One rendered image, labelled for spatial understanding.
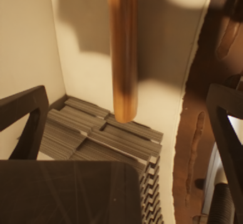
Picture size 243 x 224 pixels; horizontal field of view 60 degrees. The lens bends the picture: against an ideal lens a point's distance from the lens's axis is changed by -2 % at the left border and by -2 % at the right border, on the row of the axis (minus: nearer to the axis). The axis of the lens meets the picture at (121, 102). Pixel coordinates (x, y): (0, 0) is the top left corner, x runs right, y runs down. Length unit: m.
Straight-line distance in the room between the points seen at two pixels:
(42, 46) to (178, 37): 0.16
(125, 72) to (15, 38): 0.12
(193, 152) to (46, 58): 0.22
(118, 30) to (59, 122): 0.15
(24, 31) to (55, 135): 0.12
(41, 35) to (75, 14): 0.05
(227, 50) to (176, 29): 0.05
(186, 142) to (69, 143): 0.14
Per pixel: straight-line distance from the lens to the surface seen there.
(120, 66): 0.20
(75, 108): 0.31
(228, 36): 0.21
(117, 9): 0.19
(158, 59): 0.23
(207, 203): 0.41
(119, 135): 0.28
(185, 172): 0.32
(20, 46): 0.26
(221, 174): 0.33
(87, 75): 0.29
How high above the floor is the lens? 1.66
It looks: 45 degrees down
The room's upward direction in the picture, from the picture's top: 138 degrees counter-clockwise
